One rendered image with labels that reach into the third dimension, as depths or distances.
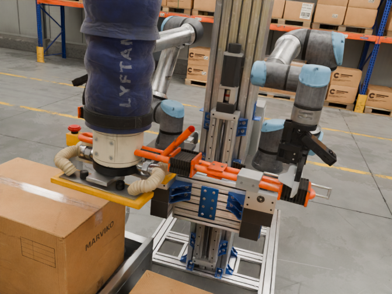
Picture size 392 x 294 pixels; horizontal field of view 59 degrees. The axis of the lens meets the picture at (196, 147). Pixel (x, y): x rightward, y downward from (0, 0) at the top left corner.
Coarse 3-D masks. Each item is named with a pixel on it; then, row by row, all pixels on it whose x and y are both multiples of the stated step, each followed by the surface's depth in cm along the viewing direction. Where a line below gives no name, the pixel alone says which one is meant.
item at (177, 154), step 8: (176, 152) 112; (184, 152) 114; (192, 152) 114; (200, 152) 112; (176, 160) 106; (184, 160) 106; (192, 160) 105; (168, 168) 109; (176, 168) 108; (184, 168) 107; (192, 168) 106; (192, 176) 108
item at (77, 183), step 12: (60, 180) 114; (72, 180) 113; (84, 180) 114; (120, 180) 112; (84, 192) 111; (96, 192) 109; (108, 192) 109; (120, 192) 109; (144, 192) 112; (132, 204) 106; (144, 204) 108
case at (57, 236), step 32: (0, 192) 135; (32, 192) 138; (64, 192) 140; (0, 224) 123; (32, 224) 119; (64, 224) 121; (96, 224) 132; (0, 256) 129; (32, 256) 123; (64, 256) 117; (96, 256) 138; (0, 288) 136; (32, 288) 129; (64, 288) 122; (96, 288) 144
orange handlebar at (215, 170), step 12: (84, 132) 123; (144, 156) 112; (156, 156) 111; (168, 156) 114; (204, 168) 106; (216, 168) 106; (228, 168) 108; (264, 180) 104; (276, 180) 103; (312, 192) 98
